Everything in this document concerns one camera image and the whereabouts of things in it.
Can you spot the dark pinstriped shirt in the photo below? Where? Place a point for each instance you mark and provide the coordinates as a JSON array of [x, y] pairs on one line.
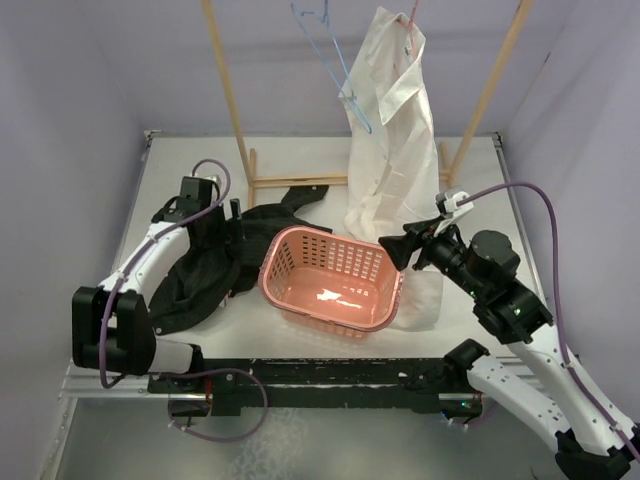
[[201, 279]]

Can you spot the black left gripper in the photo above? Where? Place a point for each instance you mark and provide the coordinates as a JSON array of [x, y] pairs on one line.
[[230, 232]]

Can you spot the wooden clothes rack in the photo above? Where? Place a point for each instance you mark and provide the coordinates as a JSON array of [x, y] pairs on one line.
[[273, 84]]

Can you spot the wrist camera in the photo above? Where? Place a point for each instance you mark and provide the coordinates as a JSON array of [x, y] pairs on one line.
[[453, 204], [215, 180]]

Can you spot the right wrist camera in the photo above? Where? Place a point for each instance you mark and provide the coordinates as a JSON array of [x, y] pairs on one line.
[[453, 204]]

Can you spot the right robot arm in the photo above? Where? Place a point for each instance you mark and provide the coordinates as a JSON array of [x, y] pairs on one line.
[[588, 435]]

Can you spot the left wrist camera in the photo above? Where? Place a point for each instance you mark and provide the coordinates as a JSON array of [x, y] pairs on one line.
[[215, 180]]

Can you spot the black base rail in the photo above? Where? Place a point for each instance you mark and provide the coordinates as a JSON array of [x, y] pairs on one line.
[[420, 385]]

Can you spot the pink plastic basket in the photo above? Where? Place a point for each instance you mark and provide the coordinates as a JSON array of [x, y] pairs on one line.
[[331, 283]]

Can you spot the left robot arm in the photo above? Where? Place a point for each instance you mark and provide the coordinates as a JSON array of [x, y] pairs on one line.
[[112, 329]]

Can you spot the blue wire hanger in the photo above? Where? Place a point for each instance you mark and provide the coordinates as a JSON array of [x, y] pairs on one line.
[[332, 58]]

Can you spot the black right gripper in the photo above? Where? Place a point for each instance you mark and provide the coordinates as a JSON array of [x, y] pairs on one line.
[[400, 248]]

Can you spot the red wire hanger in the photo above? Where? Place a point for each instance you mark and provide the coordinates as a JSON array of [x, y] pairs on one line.
[[409, 26]]

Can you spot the white shirt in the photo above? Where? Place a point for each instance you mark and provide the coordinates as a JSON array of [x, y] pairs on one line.
[[393, 173]]

